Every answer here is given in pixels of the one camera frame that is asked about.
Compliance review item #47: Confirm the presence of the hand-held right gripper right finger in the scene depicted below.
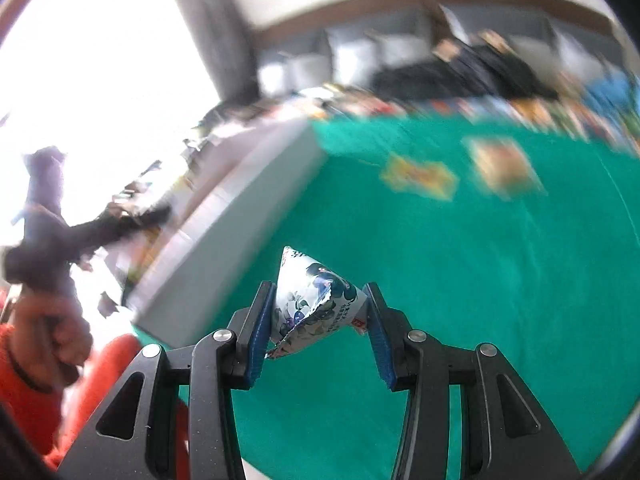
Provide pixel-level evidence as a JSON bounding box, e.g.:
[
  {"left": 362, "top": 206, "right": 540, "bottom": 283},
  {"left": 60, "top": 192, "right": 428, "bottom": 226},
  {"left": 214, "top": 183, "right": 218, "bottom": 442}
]
[{"left": 362, "top": 282, "right": 583, "bottom": 480}]

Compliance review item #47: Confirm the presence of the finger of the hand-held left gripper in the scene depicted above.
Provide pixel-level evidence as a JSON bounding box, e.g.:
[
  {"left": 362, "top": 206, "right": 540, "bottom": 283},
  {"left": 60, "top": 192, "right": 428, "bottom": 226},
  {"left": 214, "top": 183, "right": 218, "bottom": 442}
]
[{"left": 75, "top": 205, "right": 173, "bottom": 253}]

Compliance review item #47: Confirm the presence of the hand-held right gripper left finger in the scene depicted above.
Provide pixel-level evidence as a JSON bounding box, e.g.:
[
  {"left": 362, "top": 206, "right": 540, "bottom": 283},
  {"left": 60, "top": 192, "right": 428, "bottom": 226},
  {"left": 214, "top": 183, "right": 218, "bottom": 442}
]
[{"left": 57, "top": 281, "right": 277, "bottom": 480}]

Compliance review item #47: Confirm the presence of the white and blue triangular packet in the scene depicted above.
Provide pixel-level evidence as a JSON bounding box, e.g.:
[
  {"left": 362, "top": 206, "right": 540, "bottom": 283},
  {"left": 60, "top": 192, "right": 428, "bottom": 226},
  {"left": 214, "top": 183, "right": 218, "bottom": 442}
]
[{"left": 265, "top": 246, "right": 370, "bottom": 360}]

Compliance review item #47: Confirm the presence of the white storage box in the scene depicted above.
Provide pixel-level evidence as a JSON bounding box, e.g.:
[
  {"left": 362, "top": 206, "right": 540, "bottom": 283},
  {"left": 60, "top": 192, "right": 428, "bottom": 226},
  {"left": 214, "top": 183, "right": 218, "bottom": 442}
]
[{"left": 122, "top": 120, "right": 328, "bottom": 348}]

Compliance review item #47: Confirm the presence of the person's left forearm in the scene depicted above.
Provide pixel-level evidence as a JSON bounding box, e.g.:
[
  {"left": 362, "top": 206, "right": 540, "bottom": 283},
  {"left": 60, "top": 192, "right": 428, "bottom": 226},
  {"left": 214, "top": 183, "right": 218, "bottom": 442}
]
[{"left": 0, "top": 285, "right": 66, "bottom": 461}]

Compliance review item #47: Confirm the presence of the person's left hand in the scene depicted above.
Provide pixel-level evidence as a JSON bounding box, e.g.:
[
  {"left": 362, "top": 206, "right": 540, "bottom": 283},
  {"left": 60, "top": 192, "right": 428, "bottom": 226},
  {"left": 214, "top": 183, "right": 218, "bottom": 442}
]
[{"left": 12, "top": 295, "right": 95, "bottom": 388}]

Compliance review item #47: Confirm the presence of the yellow and black snack packet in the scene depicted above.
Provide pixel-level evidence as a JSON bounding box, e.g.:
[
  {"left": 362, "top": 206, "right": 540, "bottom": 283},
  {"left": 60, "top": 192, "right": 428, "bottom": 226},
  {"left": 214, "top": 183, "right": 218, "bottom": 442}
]
[{"left": 380, "top": 152, "right": 460, "bottom": 203}]

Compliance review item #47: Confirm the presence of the grey curtain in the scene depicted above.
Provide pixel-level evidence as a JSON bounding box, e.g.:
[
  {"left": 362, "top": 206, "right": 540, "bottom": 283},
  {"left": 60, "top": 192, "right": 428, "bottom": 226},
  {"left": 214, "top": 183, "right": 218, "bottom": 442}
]
[{"left": 162, "top": 0, "right": 261, "bottom": 106}]

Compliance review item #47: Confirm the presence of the bread in clear packet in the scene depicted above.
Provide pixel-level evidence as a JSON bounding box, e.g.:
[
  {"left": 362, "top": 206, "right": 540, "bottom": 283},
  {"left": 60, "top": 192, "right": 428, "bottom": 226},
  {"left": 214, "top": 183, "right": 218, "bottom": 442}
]
[{"left": 465, "top": 136, "right": 547, "bottom": 201}]

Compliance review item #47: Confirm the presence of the grey pillow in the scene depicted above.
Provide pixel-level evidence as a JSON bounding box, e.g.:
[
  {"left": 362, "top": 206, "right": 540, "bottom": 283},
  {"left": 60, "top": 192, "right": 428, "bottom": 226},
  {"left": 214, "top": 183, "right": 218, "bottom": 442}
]
[
  {"left": 545, "top": 17, "right": 616, "bottom": 76},
  {"left": 325, "top": 27, "right": 381, "bottom": 86},
  {"left": 380, "top": 5, "right": 436, "bottom": 68},
  {"left": 257, "top": 55, "right": 326, "bottom": 96}
]

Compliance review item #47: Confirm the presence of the black puffer jacket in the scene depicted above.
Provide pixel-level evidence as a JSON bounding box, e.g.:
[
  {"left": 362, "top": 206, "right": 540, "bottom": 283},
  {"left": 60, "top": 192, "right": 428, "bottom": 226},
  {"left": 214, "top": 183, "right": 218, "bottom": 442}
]
[{"left": 372, "top": 30, "right": 558, "bottom": 101}]

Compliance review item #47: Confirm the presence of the blue cloth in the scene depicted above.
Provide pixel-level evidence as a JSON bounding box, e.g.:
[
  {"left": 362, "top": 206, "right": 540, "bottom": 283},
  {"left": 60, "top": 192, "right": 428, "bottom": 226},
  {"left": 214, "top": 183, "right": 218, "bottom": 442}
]
[{"left": 582, "top": 67, "right": 640, "bottom": 126}]

